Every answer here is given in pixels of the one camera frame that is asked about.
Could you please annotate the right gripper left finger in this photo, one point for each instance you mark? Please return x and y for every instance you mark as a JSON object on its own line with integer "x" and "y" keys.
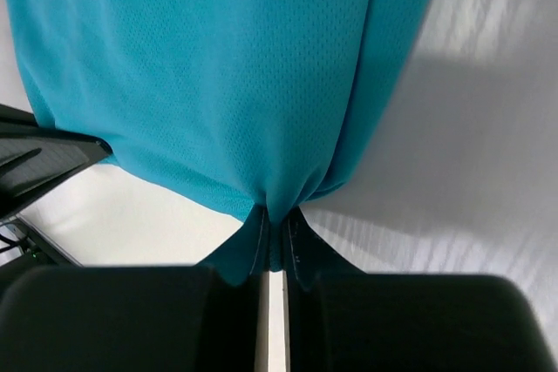
{"x": 236, "y": 318}

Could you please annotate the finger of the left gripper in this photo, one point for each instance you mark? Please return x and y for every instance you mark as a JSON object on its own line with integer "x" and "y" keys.
{"x": 35, "y": 160}

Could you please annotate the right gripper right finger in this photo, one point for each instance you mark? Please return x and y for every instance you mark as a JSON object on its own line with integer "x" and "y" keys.
{"x": 307, "y": 258}

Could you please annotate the teal t shirt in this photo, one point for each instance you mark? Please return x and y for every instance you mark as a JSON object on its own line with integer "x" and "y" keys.
{"x": 229, "y": 103}

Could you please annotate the aluminium mounting rail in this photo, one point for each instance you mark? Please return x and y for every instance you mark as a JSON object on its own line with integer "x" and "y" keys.
{"x": 16, "y": 234}

